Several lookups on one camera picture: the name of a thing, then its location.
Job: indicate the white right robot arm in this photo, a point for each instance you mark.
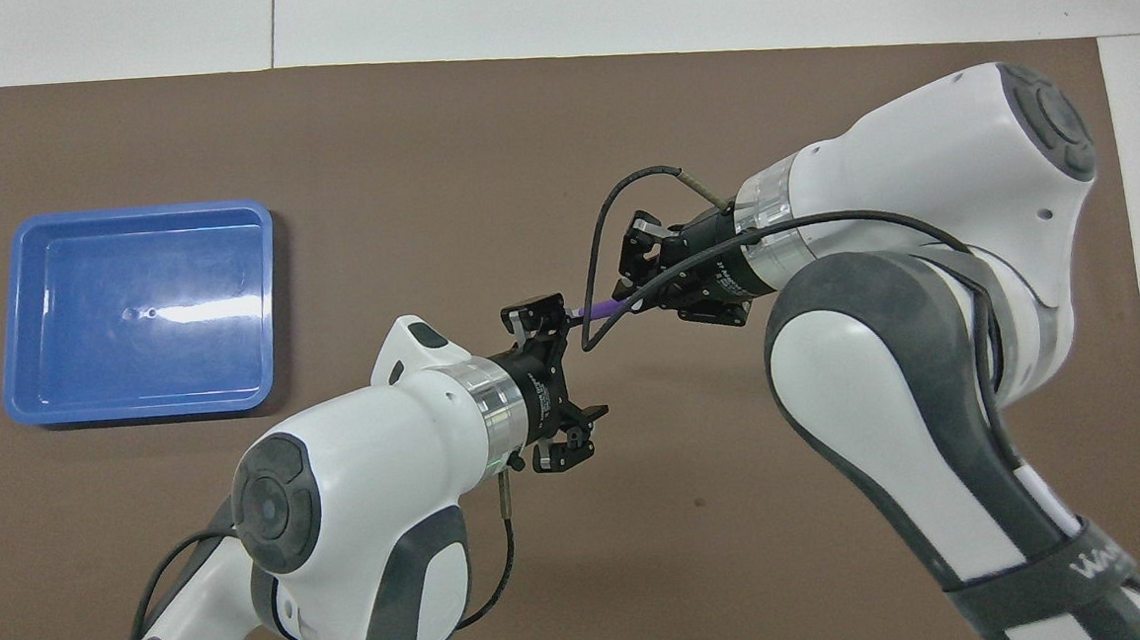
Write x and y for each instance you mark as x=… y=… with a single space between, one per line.
x=918 y=190

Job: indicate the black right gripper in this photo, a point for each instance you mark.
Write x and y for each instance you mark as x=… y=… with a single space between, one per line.
x=710 y=262

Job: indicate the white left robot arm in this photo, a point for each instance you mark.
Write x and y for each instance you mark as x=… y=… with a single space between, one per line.
x=362 y=471

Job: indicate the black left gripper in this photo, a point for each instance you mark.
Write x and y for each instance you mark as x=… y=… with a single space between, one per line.
x=533 y=392

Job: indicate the brown table mat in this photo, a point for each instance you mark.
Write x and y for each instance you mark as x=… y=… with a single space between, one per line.
x=419 y=121

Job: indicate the blue plastic tray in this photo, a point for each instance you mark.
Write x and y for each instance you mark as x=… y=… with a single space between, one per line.
x=134 y=317

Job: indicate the purple pen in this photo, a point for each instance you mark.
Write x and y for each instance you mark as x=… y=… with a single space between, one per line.
x=601 y=308

